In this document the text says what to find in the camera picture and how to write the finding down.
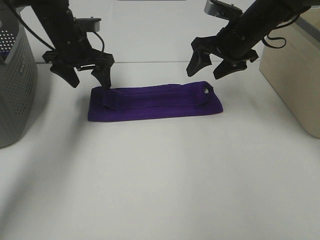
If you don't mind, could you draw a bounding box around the beige plastic basket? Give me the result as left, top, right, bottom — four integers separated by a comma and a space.
259, 8, 320, 138

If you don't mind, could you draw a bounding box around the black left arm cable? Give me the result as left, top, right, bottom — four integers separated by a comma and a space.
9, 4, 105, 52

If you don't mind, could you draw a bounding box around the purple towel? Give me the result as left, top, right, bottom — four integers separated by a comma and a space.
87, 81, 224, 122

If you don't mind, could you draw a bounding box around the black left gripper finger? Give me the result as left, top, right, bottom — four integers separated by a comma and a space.
91, 51, 115, 90
50, 62, 80, 88

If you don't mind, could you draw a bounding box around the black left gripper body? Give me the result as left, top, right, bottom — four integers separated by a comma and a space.
41, 9, 101, 71

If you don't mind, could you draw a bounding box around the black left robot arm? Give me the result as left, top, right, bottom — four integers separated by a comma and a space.
10, 0, 115, 90

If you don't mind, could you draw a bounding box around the blue cloth in grey basket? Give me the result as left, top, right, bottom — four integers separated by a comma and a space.
0, 51, 10, 56

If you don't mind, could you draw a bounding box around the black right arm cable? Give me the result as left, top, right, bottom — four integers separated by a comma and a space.
262, 9, 305, 49

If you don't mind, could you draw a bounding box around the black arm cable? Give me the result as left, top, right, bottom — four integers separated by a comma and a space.
9, 4, 105, 52
262, 9, 305, 49

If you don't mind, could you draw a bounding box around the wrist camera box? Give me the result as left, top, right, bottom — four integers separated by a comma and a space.
204, 0, 243, 21
73, 17, 102, 33

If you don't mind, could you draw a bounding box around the grey perforated plastic basket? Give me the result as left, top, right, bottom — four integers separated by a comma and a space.
0, 2, 38, 148

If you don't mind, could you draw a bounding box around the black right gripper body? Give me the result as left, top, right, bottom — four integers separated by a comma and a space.
214, 14, 259, 64

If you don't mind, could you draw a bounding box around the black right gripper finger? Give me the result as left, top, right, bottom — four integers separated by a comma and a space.
186, 36, 219, 77
213, 60, 247, 80

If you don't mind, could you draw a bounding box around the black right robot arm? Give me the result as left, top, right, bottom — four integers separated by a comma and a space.
186, 0, 320, 79

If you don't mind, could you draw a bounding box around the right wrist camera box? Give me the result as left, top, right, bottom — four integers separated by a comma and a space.
204, 0, 243, 21

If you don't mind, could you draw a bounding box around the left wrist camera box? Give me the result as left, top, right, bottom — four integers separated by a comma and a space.
73, 17, 102, 33

